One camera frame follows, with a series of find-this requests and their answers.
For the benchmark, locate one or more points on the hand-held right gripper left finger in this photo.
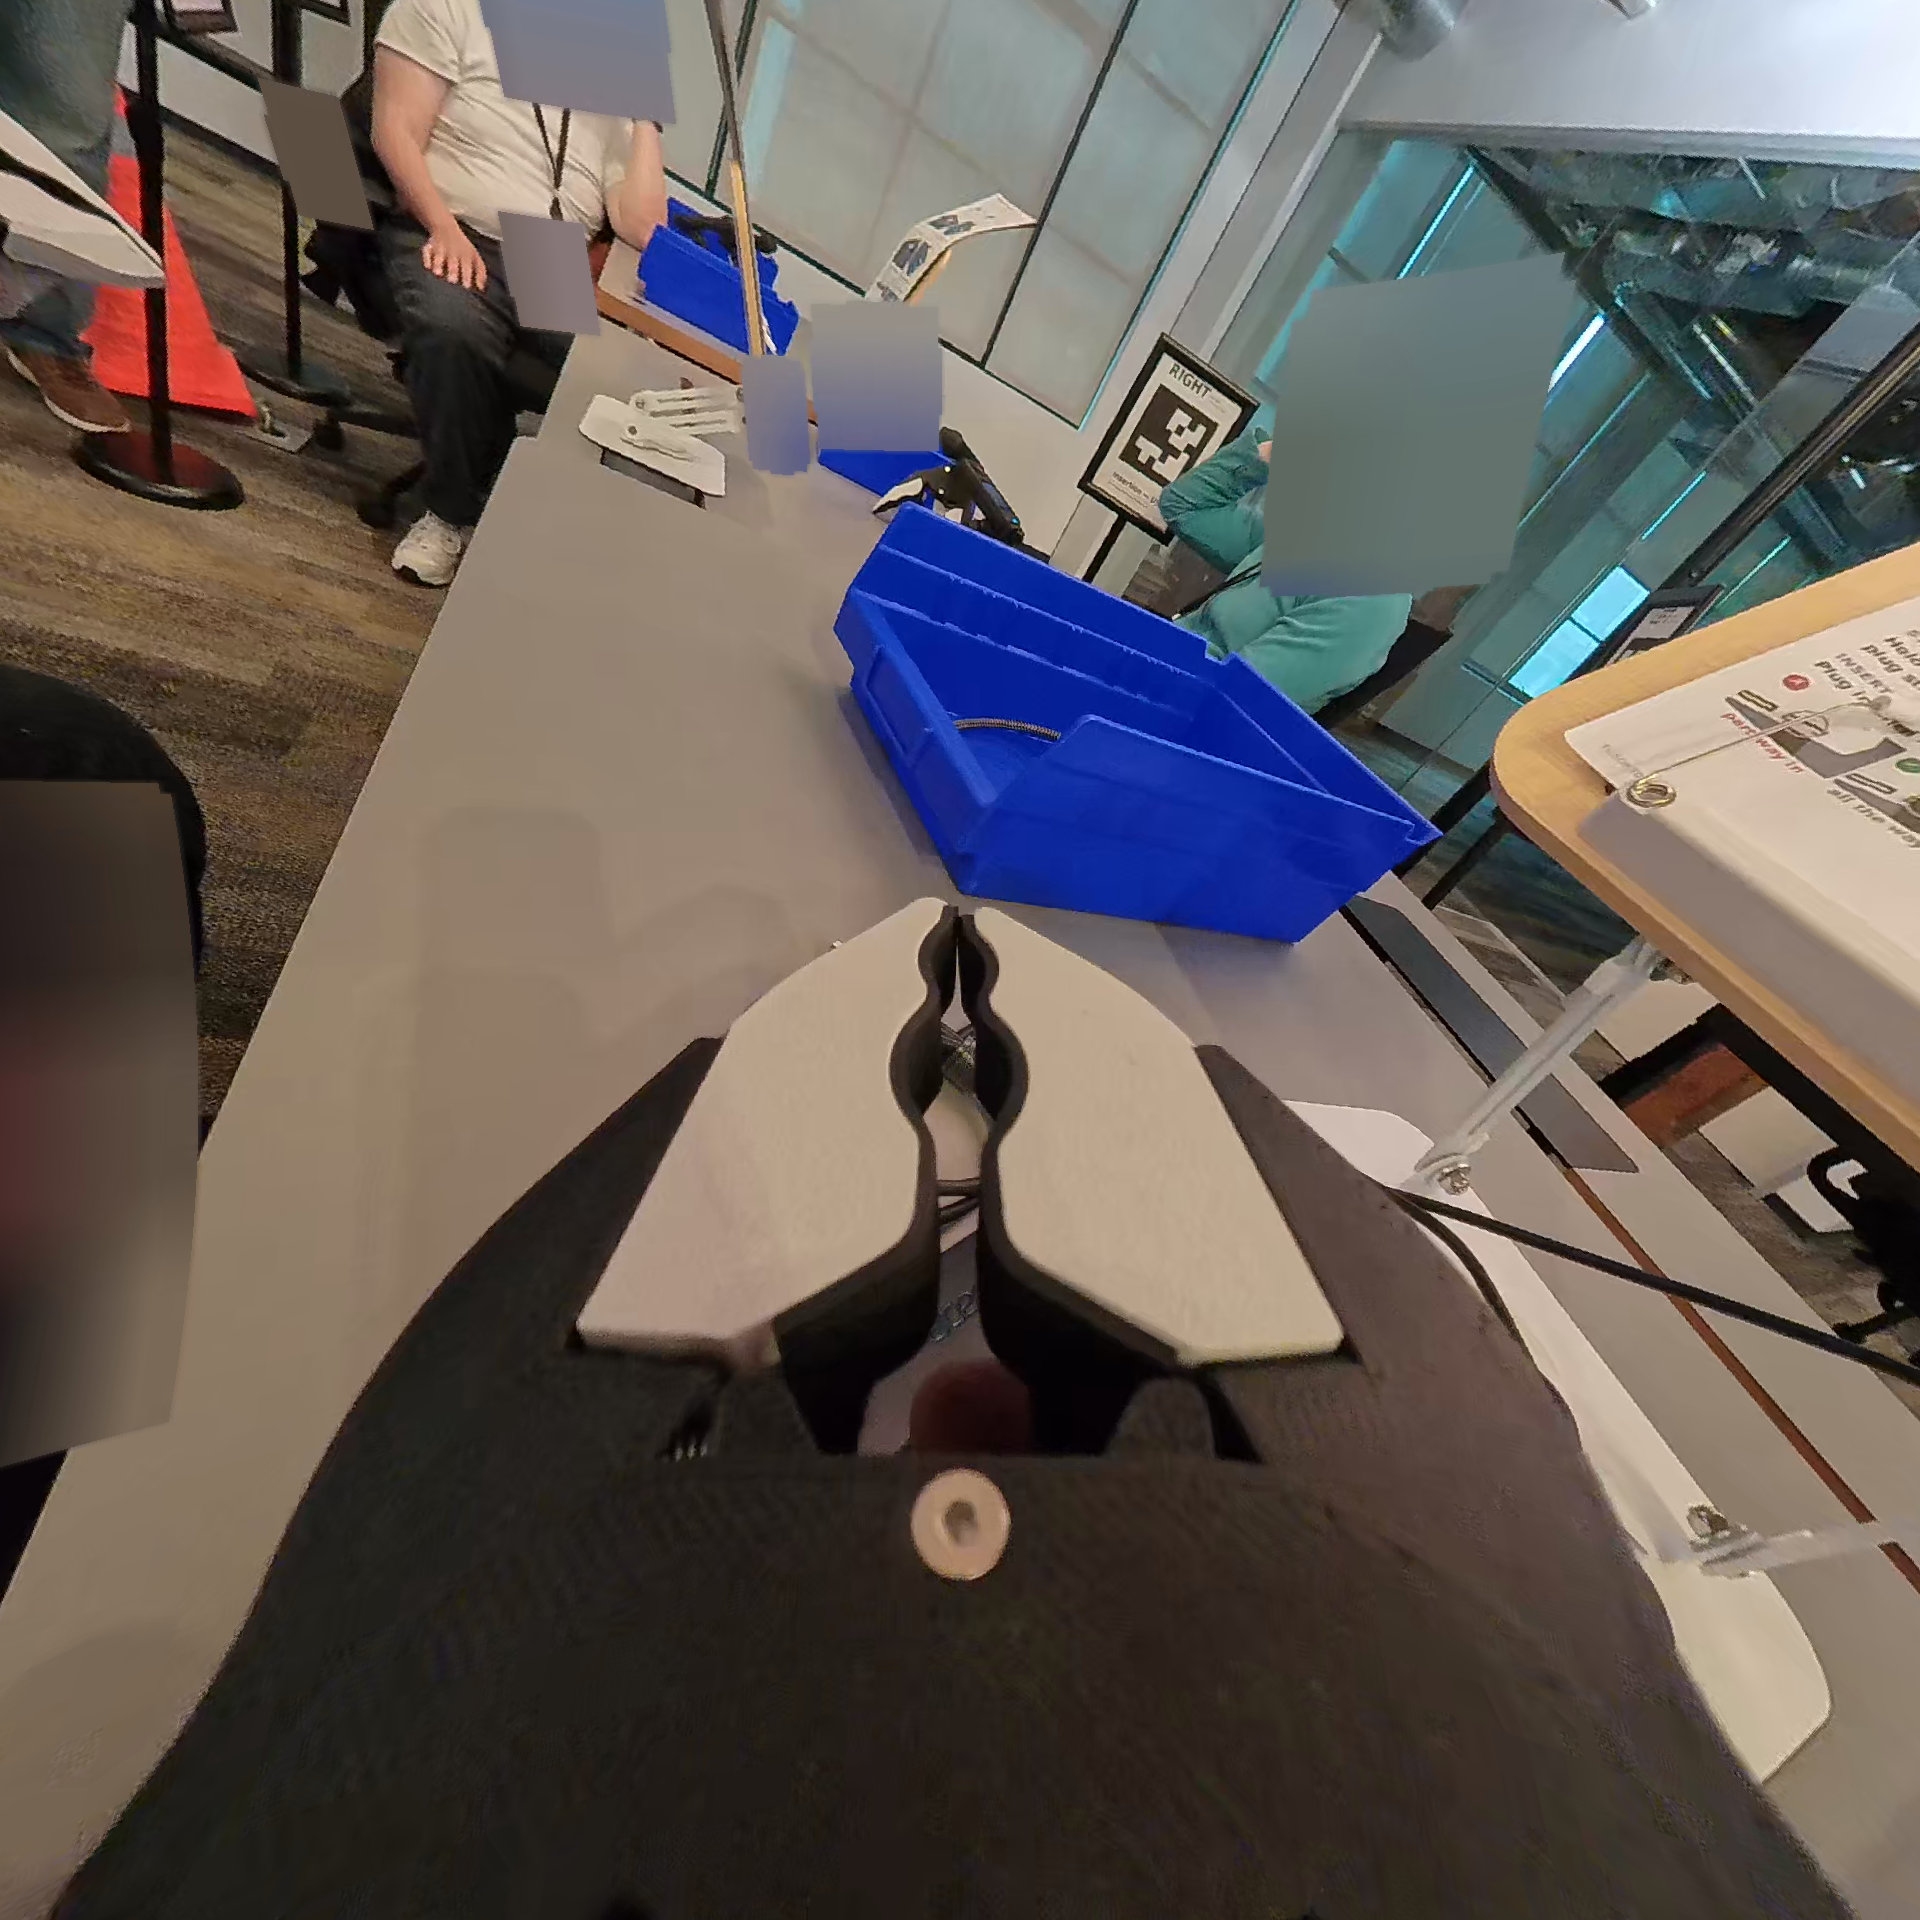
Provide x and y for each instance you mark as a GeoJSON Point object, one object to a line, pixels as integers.
{"type": "Point", "coordinates": [779, 1142]}

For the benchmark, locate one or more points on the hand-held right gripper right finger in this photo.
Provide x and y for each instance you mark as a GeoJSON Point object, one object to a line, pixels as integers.
{"type": "Point", "coordinates": [1140, 1185]}

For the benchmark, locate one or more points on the large blue plastic bin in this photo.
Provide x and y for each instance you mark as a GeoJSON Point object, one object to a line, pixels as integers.
{"type": "Point", "coordinates": [1118, 745]}

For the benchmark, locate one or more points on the wooden side table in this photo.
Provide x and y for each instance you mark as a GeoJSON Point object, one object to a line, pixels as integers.
{"type": "Point", "coordinates": [1634, 856]}

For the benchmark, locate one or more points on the black hand-held device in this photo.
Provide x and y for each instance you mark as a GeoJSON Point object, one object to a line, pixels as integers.
{"type": "Point", "coordinates": [960, 480]}

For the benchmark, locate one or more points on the framed marker sign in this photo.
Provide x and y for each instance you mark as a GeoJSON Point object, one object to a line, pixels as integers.
{"type": "Point", "coordinates": [1166, 434]}

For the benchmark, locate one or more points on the white instruction sheet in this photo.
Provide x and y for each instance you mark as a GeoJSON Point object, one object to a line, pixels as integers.
{"type": "Point", "coordinates": [1799, 720]}

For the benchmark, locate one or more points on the small blue plastic bin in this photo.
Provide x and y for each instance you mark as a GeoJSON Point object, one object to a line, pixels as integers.
{"type": "Point", "coordinates": [711, 273]}

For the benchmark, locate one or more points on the printed paper sheet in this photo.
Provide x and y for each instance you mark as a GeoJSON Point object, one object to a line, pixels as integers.
{"type": "Point", "coordinates": [938, 247]}

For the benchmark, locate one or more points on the wooden pole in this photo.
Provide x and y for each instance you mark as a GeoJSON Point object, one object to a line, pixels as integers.
{"type": "Point", "coordinates": [745, 224]}

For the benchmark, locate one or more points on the red floor cone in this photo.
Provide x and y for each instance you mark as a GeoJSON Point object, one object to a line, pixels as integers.
{"type": "Point", "coordinates": [159, 299]}

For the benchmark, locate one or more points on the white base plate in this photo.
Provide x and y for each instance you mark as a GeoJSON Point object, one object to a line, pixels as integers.
{"type": "Point", "coordinates": [1694, 1620]}

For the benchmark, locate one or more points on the black stanchion post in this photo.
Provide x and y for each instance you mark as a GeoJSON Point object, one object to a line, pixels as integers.
{"type": "Point", "coordinates": [156, 346]}

